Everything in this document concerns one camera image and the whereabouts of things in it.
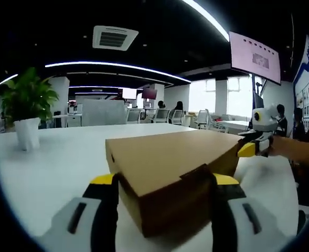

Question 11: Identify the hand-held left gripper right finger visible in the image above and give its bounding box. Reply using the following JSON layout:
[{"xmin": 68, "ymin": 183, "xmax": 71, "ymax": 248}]
[{"xmin": 210, "ymin": 172, "xmax": 299, "ymax": 252}]

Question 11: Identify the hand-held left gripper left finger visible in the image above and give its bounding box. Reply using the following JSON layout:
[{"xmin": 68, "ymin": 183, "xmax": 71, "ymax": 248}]
[{"xmin": 42, "ymin": 173, "xmax": 120, "ymax": 252}]

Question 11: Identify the brown cardboard shoe box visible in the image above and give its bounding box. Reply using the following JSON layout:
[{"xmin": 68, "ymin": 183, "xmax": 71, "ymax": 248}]
[{"xmin": 105, "ymin": 130, "xmax": 246, "ymax": 238}]

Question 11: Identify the person's right hand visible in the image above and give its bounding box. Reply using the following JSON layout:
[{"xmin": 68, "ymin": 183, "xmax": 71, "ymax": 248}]
[{"xmin": 268, "ymin": 135, "xmax": 285, "ymax": 157}]

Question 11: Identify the black screen stand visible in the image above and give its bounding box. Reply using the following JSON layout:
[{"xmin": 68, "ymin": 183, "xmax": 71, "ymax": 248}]
[{"xmin": 251, "ymin": 73, "xmax": 268, "ymax": 109}]

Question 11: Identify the large pale display screen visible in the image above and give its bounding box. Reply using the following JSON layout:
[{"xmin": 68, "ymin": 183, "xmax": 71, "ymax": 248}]
[{"xmin": 229, "ymin": 30, "xmax": 282, "ymax": 85}]

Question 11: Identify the row of white office chairs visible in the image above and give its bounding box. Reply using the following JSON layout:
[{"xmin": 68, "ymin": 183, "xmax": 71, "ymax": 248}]
[{"xmin": 126, "ymin": 107, "xmax": 214, "ymax": 131}]

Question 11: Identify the red monitor screen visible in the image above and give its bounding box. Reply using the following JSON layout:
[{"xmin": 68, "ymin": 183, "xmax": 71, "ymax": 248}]
[{"xmin": 141, "ymin": 88, "xmax": 158, "ymax": 100}]

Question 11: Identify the white desk partition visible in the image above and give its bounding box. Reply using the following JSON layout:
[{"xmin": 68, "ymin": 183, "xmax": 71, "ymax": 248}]
[{"xmin": 81, "ymin": 99, "xmax": 126, "ymax": 127}]

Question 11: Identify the long curved ceiling light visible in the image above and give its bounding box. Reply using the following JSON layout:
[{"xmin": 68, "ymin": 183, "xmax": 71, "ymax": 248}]
[{"xmin": 182, "ymin": 0, "xmax": 230, "ymax": 41}]

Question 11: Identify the white monitor screen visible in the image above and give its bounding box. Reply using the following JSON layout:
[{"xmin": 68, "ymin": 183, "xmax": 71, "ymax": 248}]
[{"xmin": 122, "ymin": 88, "xmax": 138, "ymax": 100}]

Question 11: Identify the green plant in white pot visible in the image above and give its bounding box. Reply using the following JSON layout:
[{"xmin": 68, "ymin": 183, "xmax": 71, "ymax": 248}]
[{"xmin": 0, "ymin": 67, "xmax": 59, "ymax": 152}]

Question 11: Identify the curved ceiling light strip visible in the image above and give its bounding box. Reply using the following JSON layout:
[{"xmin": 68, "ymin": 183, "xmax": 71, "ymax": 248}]
[{"xmin": 44, "ymin": 61, "xmax": 191, "ymax": 83}]

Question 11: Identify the white ceiling air vent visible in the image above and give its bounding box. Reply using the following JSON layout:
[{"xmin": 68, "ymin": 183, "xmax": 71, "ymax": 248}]
[{"xmin": 92, "ymin": 25, "xmax": 139, "ymax": 51}]

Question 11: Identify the blue wall display board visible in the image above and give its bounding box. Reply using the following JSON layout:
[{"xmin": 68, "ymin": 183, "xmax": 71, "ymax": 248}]
[{"xmin": 293, "ymin": 34, "xmax": 309, "ymax": 127}]

